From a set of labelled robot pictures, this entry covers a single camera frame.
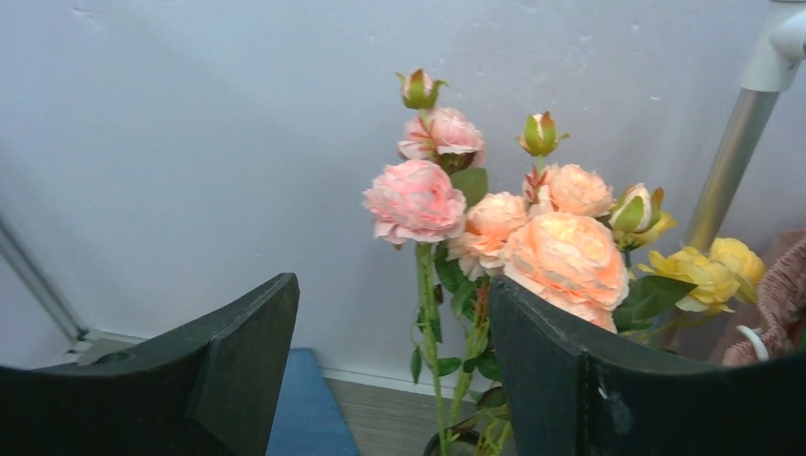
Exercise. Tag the yellow flowers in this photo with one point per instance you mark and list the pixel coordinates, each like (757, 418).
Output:
(683, 288)

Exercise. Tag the pink rose stem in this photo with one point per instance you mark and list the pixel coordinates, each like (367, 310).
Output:
(565, 188)
(416, 200)
(569, 260)

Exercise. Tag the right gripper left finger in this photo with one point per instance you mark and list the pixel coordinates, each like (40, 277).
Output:
(208, 387)

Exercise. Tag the pink garment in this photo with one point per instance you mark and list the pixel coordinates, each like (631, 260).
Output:
(774, 325)

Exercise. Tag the black vase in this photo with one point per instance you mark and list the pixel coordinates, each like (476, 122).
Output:
(462, 444)

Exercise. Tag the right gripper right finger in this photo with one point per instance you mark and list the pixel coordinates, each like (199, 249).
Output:
(577, 389)

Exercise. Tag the white metal clothes rack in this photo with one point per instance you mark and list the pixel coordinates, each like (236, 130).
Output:
(771, 69)

